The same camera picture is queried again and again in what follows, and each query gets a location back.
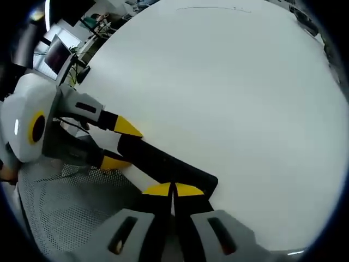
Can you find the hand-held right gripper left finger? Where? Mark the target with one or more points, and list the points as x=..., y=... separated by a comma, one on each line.
x=152, y=226

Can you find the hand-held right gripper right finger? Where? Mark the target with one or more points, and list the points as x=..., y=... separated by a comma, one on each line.
x=196, y=218

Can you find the person's left hand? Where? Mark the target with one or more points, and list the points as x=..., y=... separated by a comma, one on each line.
x=6, y=174

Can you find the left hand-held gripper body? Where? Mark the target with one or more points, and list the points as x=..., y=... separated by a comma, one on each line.
x=24, y=109

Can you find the monitor on stand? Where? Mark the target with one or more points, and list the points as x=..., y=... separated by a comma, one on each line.
x=57, y=56

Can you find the green chair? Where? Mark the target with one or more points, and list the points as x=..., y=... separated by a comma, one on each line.
x=90, y=23

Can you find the grey mesh basket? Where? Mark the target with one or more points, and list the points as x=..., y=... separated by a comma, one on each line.
x=68, y=207

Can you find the black remote control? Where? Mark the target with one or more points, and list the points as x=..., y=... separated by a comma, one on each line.
x=163, y=163

